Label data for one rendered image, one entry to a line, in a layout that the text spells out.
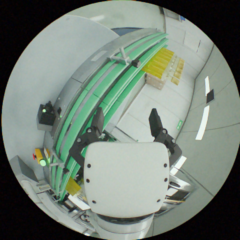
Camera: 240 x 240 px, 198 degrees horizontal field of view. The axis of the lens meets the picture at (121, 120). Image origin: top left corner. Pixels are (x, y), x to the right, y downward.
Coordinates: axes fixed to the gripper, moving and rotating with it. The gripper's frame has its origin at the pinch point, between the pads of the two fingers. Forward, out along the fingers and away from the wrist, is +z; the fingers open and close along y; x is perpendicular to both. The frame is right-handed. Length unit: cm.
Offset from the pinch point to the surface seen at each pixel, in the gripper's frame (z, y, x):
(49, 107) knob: 6.8, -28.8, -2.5
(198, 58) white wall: 346, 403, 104
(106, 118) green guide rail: 15.3, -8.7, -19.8
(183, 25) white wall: 329, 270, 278
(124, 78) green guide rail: 22.7, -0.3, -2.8
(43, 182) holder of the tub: -47, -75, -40
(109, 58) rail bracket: 22.2, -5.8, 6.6
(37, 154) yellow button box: -14, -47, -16
